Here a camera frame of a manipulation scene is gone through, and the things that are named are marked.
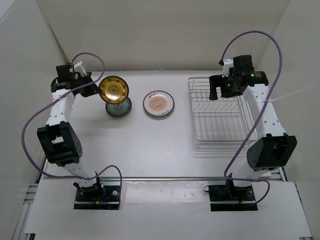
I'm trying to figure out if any teal blue patterned plate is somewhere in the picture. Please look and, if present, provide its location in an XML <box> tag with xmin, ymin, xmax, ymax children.
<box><xmin>105</xmin><ymin>97</ymin><xmax>132</xmax><ymax>118</ymax></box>

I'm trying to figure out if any white plate orange sunburst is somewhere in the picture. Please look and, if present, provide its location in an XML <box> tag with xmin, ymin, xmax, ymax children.
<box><xmin>142</xmin><ymin>90</ymin><xmax>175</xmax><ymax>116</ymax></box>

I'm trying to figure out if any yellow brown plate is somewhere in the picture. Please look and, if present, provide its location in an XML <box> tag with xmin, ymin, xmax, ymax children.
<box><xmin>98</xmin><ymin>75</ymin><xmax>129</xmax><ymax>104</ymax></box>

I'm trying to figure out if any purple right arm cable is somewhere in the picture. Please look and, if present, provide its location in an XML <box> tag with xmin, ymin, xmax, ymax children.
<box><xmin>221</xmin><ymin>30</ymin><xmax>284</xmax><ymax>206</ymax></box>

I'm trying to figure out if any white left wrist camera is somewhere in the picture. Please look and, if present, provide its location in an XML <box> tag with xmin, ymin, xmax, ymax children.
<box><xmin>73</xmin><ymin>61</ymin><xmax>87</xmax><ymax>77</ymax></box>

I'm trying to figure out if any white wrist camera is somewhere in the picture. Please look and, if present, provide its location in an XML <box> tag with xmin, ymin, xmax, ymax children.
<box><xmin>73</xmin><ymin>61</ymin><xmax>87</xmax><ymax>77</ymax></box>
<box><xmin>218</xmin><ymin>59</ymin><xmax>233</xmax><ymax>78</ymax></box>

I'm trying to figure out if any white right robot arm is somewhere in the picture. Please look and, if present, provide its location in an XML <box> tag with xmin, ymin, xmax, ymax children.
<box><xmin>209</xmin><ymin>55</ymin><xmax>297</xmax><ymax>202</ymax></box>

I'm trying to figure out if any white zip tie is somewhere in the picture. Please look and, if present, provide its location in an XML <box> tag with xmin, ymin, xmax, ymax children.
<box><xmin>257</xmin><ymin>84</ymin><xmax>316</xmax><ymax>104</ymax></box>

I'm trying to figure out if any silver wire dish rack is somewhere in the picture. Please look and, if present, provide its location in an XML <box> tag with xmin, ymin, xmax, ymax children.
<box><xmin>188</xmin><ymin>77</ymin><xmax>254</xmax><ymax>148</ymax></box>

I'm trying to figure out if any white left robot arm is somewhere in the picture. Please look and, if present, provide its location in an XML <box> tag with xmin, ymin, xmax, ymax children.
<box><xmin>37</xmin><ymin>61</ymin><xmax>105</xmax><ymax>201</ymax></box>

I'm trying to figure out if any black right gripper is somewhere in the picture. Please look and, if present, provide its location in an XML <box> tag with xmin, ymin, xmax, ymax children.
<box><xmin>208</xmin><ymin>72</ymin><xmax>241</xmax><ymax>101</ymax></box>

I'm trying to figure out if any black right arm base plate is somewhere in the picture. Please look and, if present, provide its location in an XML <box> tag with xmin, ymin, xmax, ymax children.
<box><xmin>202</xmin><ymin>185</ymin><xmax>258</xmax><ymax>212</ymax></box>

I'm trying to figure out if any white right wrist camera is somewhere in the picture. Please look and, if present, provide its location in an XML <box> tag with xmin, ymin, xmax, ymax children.
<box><xmin>218</xmin><ymin>59</ymin><xmax>233</xmax><ymax>78</ymax></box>

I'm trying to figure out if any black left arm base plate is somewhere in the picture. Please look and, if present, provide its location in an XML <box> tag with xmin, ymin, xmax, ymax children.
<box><xmin>73</xmin><ymin>181</ymin><xmax>123</xmax><ymax>211</ymax></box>

